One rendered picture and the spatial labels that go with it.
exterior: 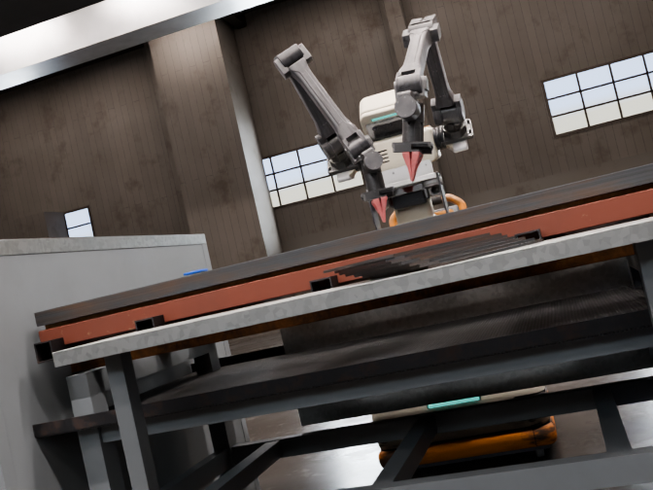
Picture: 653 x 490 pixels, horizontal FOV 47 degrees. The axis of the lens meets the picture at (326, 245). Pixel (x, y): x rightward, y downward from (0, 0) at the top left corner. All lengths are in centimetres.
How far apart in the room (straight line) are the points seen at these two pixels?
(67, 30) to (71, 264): 1001
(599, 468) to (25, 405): 134
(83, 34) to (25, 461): 1032
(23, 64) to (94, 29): 129
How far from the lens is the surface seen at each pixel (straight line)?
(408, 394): 247
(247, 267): 173
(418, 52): 216
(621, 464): 168
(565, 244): 127
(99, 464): 201
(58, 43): 1218
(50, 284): 216
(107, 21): 1183
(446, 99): 258
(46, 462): 205
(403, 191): 272
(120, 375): 166
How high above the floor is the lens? 78
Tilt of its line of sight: 2 degrees up
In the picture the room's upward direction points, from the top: 13 degrees counter-clockwise
